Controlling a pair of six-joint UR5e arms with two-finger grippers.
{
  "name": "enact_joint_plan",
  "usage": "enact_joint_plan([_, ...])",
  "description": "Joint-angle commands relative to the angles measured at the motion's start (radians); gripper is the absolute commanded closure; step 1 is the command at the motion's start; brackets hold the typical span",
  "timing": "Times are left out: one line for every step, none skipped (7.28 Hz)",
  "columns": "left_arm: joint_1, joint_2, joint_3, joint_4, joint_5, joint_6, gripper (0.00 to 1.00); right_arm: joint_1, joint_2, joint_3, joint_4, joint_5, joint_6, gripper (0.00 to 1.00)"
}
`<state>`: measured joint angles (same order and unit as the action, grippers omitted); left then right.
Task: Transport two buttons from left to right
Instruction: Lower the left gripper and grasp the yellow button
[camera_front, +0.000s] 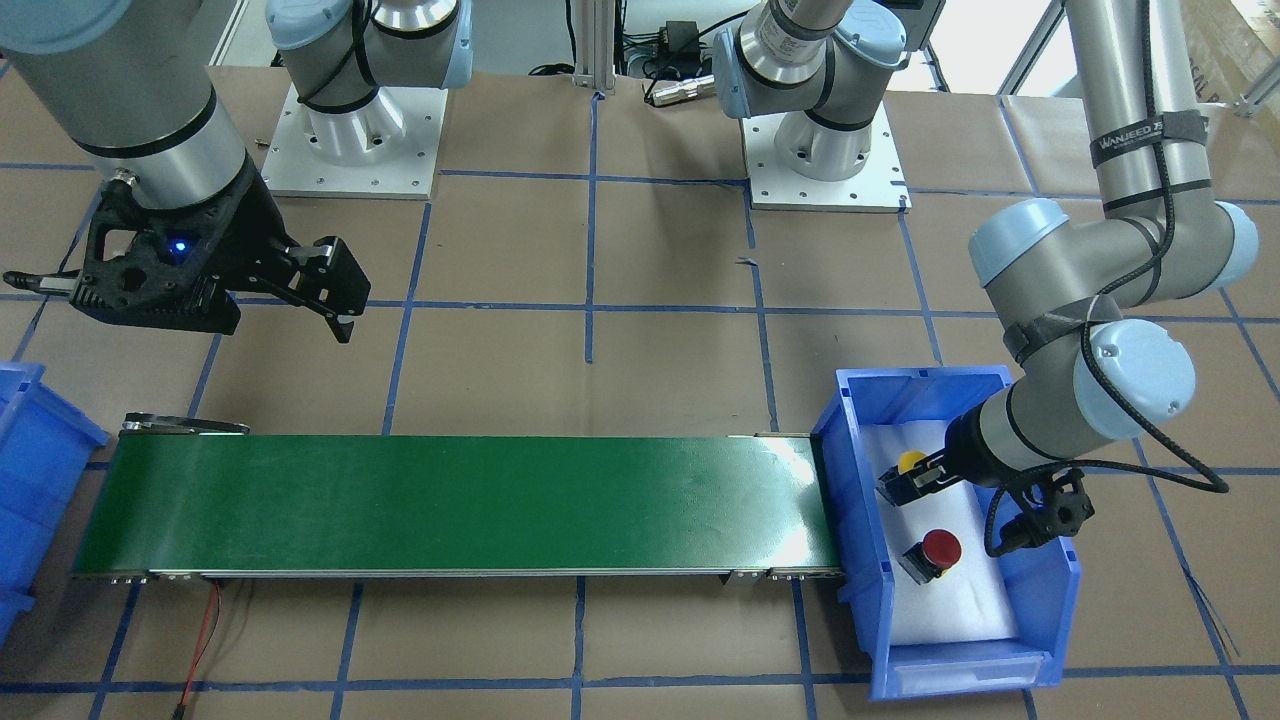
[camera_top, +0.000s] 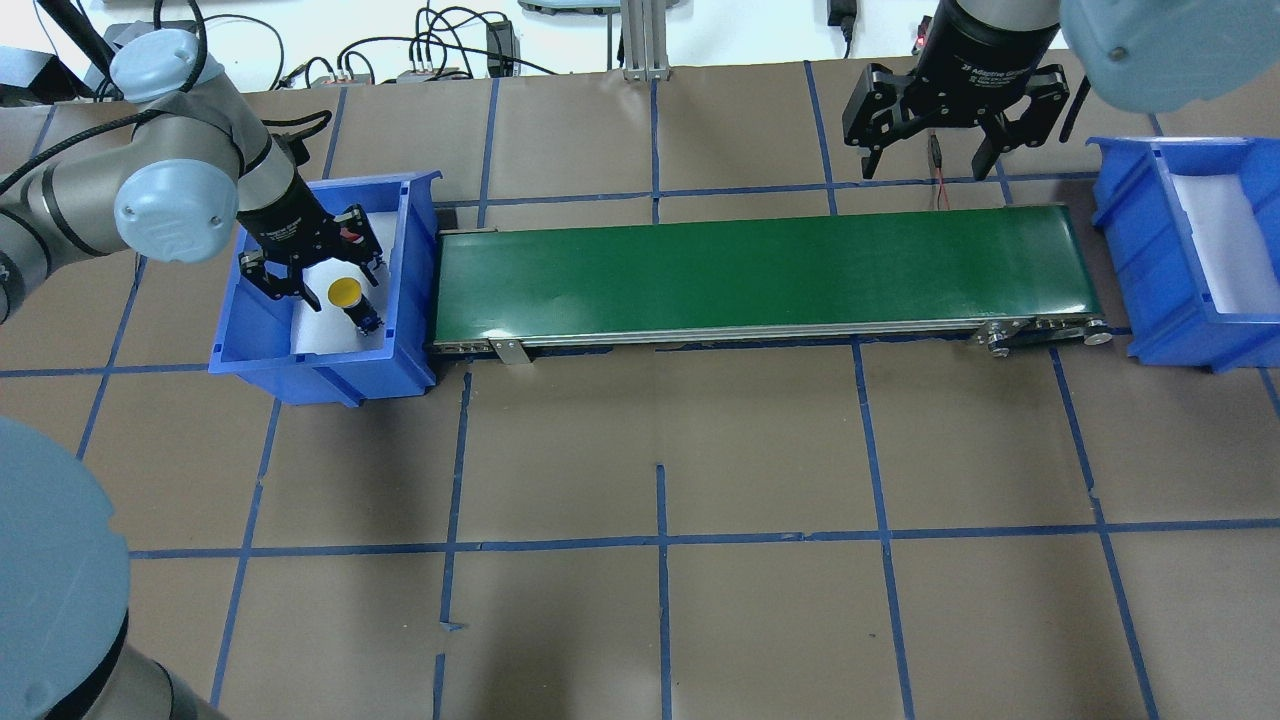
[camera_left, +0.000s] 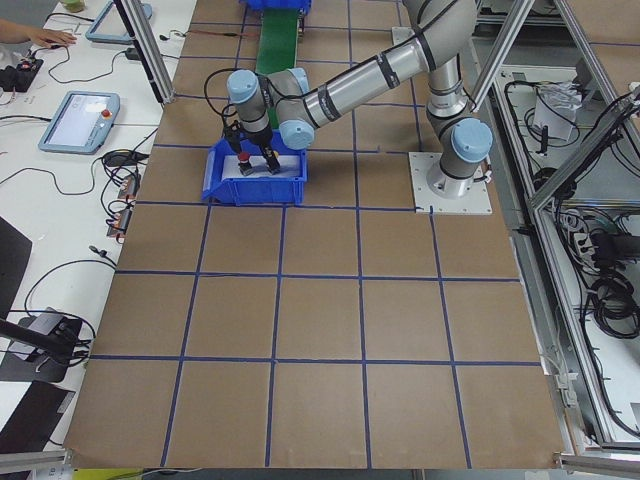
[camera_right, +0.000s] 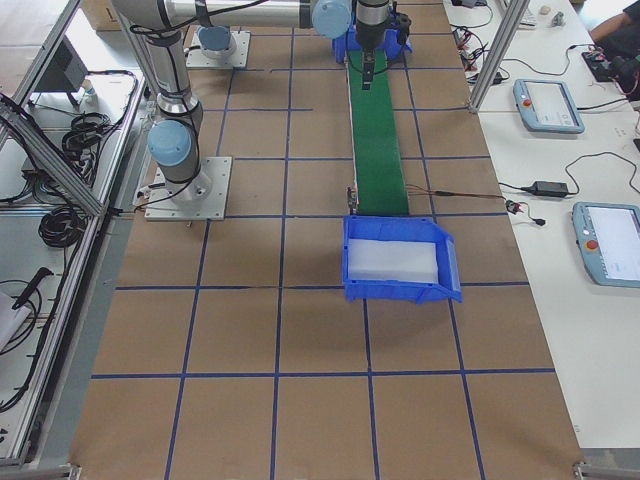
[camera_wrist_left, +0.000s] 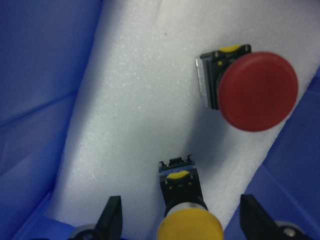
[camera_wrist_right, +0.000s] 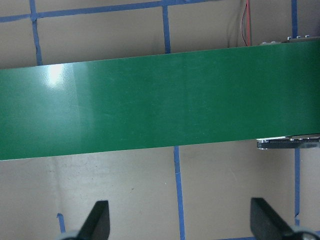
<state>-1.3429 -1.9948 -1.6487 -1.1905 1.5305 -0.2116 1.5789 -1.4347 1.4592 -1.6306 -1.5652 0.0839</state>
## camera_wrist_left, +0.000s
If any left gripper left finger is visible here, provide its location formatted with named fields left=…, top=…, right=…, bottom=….
left=95, top=196, right=123, bottom=240

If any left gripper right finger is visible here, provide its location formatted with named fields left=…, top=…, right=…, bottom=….
left=239, top=194, right=277, bottom=240

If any yellow push button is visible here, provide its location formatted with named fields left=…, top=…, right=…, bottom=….
left=156, top=155, right=224, bottom=240

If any red push button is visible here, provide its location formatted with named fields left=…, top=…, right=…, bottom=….
left=195, top=44, right=298, bottom=132

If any blue bin with buttons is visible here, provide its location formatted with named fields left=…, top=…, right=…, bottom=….
left=0, top=0, right=320, bottom=240

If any white foam pad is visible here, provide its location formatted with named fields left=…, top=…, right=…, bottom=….
left=46, top=0, right=320, bottom=239

